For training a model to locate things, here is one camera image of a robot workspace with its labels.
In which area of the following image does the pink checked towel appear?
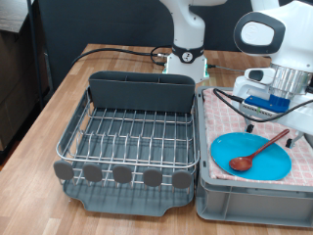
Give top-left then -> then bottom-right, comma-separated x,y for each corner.
201,87 -> 313,188

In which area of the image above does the blue plastic plate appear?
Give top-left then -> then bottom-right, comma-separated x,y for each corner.
210,131 -> 292,181

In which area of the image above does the dark wooden cabinet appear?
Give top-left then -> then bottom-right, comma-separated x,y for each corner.
0,0 -> 54,155

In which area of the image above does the reddish brown wooden spoon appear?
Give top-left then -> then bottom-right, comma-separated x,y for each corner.
228,128 -> 291,172

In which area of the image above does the metal wire dish rack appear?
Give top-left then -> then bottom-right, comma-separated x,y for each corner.
53,86 -> 201,190

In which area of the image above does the thick black table cable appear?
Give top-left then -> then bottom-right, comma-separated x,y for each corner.
70,45 -> 174,69

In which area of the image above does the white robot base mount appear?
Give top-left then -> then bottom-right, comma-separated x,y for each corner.
161,53 -> 210,84

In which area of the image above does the dark grey utensil holder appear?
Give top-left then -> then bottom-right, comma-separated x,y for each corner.
88,70 -> 197,114

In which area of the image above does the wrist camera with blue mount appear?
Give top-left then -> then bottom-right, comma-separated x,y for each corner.
240,94 -> 291,119

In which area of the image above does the grey plastic crate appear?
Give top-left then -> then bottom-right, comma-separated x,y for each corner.
194,85 -> 313,229

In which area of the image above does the grey table cable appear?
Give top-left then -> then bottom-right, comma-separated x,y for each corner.
207,64 -> 246,72

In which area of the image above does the grey dish drying rack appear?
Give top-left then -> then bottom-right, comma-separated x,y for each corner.
62,97 -> 197,217

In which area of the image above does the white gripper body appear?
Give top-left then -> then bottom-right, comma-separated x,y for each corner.
232,76 -> 313,136

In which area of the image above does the black metal pole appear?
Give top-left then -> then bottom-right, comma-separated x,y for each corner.
26,0 -> 46,110

